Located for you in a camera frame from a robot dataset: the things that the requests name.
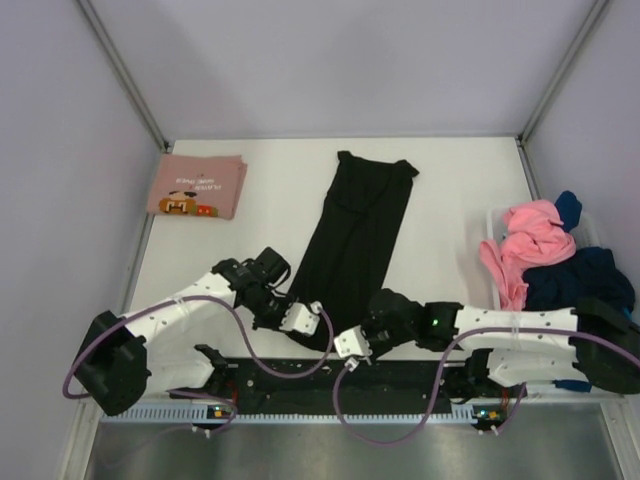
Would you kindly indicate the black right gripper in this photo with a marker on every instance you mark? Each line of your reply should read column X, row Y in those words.
column 367, row 329

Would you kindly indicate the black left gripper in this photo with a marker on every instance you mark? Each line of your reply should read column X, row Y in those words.
column 274, row 324

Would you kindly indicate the black t shirt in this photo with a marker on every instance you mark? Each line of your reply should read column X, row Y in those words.
column 348, row 255

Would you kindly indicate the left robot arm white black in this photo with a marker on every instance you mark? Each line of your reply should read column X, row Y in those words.
column 176, row 343

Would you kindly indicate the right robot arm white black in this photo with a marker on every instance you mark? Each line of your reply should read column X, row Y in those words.
column 589, row 342

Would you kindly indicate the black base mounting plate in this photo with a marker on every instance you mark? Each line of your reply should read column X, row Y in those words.
column 386, row 387

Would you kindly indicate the folded pink t shirt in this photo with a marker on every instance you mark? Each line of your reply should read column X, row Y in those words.
column 197, row 186

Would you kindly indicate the pink crumpled t shirt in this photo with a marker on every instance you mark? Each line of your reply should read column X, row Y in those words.
column 534, row 238

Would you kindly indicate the dark blue crumpled t shirt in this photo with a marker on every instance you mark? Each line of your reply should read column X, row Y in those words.
column 590, row 272

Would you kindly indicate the white plastic laundry basket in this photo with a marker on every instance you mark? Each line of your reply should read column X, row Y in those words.
column 585, row 233

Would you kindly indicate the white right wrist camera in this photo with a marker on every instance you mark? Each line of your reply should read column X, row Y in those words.
column 353, row 348

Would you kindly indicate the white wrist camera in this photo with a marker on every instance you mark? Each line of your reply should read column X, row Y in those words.
column 301, row 318
column 353, row 348

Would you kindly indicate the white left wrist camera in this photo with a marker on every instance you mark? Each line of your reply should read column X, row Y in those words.
column 301, row 318

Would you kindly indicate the left aluminium corner post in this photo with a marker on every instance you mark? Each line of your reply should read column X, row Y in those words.
column 121, row 73

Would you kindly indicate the aluminium corner post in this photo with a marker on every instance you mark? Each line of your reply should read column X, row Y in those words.
column 587, row 29
column 121, row 73

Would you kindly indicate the right aluminium corner post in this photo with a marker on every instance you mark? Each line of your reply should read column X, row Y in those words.
column 587, row 29

